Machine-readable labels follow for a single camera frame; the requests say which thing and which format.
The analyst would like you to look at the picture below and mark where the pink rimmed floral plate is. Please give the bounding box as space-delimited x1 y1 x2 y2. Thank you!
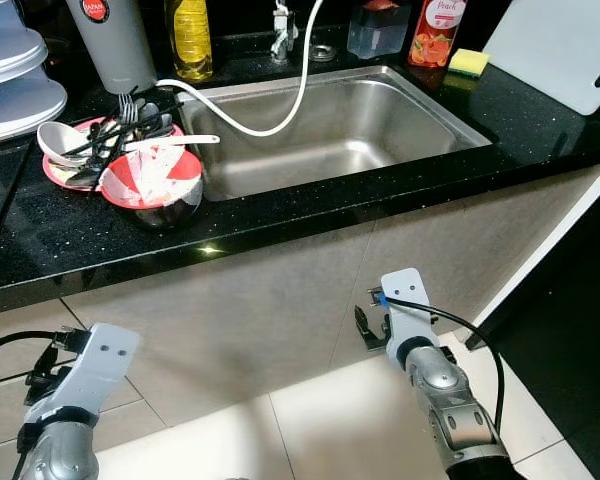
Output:
42 117 187 193

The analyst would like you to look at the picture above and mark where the red white patterned bowl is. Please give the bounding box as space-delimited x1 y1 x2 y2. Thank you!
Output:
99 147 204 212

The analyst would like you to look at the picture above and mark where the black chopstick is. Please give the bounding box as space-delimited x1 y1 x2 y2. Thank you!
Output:
65 112 176 161

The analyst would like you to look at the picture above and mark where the white long handled spoon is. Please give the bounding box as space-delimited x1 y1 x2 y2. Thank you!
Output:
123 134 222 154

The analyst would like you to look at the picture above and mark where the steel fork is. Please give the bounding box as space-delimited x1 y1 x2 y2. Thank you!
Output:
115 93 143 129

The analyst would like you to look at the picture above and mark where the steel spoon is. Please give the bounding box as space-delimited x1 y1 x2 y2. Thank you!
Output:
135 100 177 139

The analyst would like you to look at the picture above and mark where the black tall cabinet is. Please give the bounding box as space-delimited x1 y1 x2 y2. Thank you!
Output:
468 185 600 480

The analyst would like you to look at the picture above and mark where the grey cabinet front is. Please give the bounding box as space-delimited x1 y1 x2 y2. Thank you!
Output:
0 165 600 426

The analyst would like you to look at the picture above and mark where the stainless steel sink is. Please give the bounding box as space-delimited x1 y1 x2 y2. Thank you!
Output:
175 65 494 202

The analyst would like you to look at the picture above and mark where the yellow green sponge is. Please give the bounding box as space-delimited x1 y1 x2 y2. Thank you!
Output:
449 48 491 80

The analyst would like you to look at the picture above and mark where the white tiered plastic container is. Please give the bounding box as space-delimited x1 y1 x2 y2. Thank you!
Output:
0 0 69 148

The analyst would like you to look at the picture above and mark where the clear plastic container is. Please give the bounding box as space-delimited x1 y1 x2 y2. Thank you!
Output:
346 0 413 59

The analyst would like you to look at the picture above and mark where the red peach dish soap bottle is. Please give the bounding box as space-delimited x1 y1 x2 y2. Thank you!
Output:
408 0 469 69

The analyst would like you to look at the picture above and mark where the chrome sink faucet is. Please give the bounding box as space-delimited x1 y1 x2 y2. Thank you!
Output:
270 0 301 63

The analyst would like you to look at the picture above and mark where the white plastic cutting board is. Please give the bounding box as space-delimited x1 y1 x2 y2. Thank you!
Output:
482 0 600 117

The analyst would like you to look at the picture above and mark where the grey thermos flask red logo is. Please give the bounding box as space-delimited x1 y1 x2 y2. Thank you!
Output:
65 0 159 97

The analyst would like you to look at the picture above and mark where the yellow cooking oil bottle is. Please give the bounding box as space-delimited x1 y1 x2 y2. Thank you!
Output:
167 0 215 84

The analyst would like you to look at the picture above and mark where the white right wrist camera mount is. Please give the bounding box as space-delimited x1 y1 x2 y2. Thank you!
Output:
380 268 441 366

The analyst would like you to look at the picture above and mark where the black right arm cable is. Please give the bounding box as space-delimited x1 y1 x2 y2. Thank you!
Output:
373 293 507 433

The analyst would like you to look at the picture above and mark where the white flexible hose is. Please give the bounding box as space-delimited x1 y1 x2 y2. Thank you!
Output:
155 0 327 139

